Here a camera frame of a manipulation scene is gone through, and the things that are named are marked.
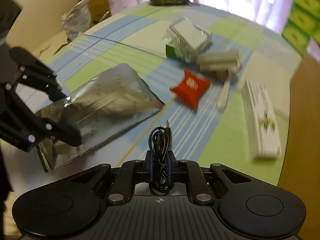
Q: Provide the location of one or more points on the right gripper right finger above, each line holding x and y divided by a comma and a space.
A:
172, 167

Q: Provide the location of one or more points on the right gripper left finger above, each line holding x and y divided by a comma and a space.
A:
149, 165

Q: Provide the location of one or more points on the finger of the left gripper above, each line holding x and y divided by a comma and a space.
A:
35, 74
56, 131

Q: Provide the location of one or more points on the silver foil bag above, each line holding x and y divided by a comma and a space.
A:
101, 109

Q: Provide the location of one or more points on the white shoehorn scoop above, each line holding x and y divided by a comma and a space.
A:
223, 98

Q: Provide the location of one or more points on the red sachet packet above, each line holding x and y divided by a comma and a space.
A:
191, 89

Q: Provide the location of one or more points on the white long toothpaste box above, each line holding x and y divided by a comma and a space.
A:
264, 138

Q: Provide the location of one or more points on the white square device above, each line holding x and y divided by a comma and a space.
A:
193, 36

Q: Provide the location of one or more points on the crumpled silver bag on chair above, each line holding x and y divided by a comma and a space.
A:
77, 20

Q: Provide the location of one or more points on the small cardboard box background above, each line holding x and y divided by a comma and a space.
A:
92, 0

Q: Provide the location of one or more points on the checkered tablecloth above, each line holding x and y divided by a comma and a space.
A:
135, 36

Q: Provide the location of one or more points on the green box in plastic wrap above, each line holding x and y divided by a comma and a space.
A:
177, 50

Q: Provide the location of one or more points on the brown cardboard box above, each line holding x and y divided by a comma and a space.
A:
300, 172

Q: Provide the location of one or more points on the green tissue pack stack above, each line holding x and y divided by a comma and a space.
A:
302, 25

